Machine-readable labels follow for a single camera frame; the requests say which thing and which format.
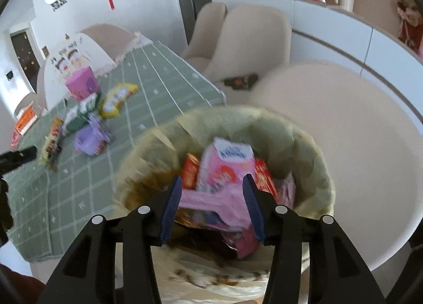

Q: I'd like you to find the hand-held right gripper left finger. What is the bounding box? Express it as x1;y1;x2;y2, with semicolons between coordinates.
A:
36;176;183;304

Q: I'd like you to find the lilac packet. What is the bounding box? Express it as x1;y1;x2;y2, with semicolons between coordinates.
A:
73;113;114;157

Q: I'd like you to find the dark door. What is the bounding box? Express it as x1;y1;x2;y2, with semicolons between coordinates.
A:
10;31;41;93

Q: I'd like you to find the beige dining chair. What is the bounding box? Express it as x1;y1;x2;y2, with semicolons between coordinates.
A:
181;3;228;68
203;5;293;103

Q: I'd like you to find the pale pink wrapper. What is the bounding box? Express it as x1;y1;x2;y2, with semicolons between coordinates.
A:
276;172;296;209

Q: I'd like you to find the white cabinet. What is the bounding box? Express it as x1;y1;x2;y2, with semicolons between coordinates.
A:
211;0;423;93

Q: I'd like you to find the purple paper box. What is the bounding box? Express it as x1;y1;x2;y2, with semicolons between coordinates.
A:
65;66;100;101

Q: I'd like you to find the orange booklet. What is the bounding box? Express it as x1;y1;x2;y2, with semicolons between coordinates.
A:
15;106;37;136

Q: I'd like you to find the beige round-back chair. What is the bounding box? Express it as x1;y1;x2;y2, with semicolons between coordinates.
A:
81;24;137;63

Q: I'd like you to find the grey cable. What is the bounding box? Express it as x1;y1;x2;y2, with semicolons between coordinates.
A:
360;27;374;77

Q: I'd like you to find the pink carton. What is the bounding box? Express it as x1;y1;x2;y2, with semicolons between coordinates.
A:
178;137;256;228

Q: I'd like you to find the green checked tablecloth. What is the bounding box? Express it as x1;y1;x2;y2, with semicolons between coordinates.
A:
7;41;227;263

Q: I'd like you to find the green white snack packet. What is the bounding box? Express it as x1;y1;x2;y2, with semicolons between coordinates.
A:
62;93;101;136

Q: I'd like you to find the red hanging doll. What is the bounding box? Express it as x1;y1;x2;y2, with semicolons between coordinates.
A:
395;0;423;57

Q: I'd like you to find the dark red cloth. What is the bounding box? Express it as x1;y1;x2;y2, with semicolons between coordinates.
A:
0;264;45;304

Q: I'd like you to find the dark object on chair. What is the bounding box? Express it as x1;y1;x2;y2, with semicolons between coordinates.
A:
224;73;259;90

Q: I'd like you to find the pink foil packet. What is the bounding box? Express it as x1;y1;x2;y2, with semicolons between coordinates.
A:
228;225;261;258

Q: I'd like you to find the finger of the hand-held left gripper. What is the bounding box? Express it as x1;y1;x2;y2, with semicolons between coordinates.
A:
0;146;37;174

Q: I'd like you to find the red yellow snack packet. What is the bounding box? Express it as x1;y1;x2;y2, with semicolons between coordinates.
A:
39;116;65;171

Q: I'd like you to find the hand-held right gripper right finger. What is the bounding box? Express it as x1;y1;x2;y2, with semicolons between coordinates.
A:
242;174;387;304

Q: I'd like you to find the waste bin with yellow bag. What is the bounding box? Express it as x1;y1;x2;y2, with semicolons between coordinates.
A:
112;105;337;304

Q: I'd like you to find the large beige chair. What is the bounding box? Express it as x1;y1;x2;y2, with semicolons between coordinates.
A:
249;60;422;272

